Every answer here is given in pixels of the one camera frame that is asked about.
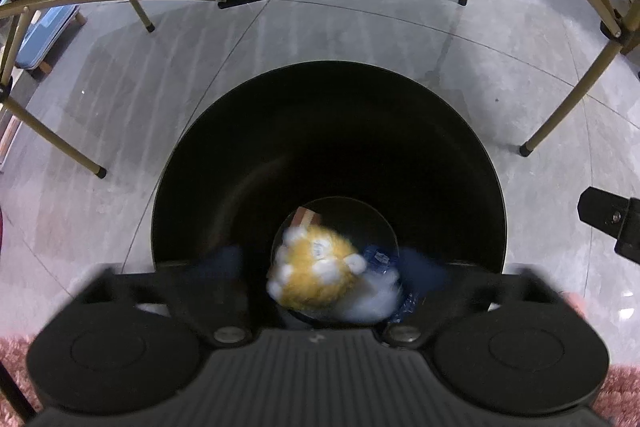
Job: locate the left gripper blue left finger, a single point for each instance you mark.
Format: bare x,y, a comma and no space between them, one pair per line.
217,277

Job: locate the black round trash bin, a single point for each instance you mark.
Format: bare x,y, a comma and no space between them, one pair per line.
380,158

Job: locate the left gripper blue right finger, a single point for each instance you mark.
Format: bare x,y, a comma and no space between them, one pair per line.
420,277

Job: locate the blue tissue pack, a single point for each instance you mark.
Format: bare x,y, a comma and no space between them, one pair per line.
382,259

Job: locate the yellow white plush toy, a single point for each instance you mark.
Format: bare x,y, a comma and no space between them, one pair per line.
313,268

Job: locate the blue pet litter box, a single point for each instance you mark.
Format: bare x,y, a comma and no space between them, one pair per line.
43,34

